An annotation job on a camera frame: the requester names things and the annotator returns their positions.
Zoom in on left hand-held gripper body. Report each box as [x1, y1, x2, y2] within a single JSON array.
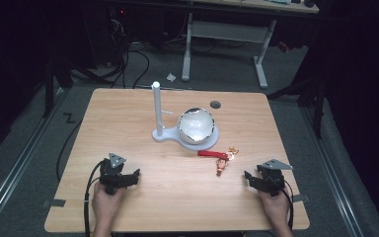
[[98, 152, 127, 196]]

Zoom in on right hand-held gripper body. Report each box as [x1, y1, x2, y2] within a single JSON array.
[[256, 158, 294, 198]]

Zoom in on person's right hand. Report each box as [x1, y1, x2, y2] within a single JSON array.
[[257, 187, 293, 230]]

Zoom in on person's left hand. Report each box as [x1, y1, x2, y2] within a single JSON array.
[[91, 182, 126, 229]]

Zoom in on grey tape strip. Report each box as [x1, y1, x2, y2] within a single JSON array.
[[41, 198, 67, 208], [291, 194, 311, 203]]

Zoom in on black floor tape mark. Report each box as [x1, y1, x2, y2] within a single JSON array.
[[62, 112, 77, 124]]

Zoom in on white stand with pole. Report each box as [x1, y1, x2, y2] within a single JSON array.
[[150, 81, 220, 152]]

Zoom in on white bowl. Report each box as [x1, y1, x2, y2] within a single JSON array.
[[177, 107, 216, 146]]

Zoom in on black tripod stand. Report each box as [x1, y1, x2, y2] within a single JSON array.
[[265, 73, 331, 140]]

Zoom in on black metal stand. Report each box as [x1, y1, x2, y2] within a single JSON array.
[[41, 52, 75, 119]]

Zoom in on white-legged wooden desk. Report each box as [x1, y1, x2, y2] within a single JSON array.
[[180, 0, 321, 90]]

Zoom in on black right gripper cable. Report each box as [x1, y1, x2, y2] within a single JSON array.
[[275, 177, 294, 231]]

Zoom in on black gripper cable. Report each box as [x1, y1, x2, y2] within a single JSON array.
[[83, 160, 106, 237], [275, 177, 294, 231]]

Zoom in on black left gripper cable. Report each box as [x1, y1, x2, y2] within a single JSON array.
[[83, 160, 106, 237]]

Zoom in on red strap doll keychain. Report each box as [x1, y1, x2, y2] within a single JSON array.
[[197, 146, 240, 178]]

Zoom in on thin black floor cable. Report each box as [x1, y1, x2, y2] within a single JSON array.
[[55, 118, 84, 183]]

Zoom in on metal floor rail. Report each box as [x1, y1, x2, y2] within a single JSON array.
[[300, 105, 364, 237], [0, 88, 67, 237]]

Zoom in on black floor cables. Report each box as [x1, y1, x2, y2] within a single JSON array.
[[72, 13, 191, 90]]

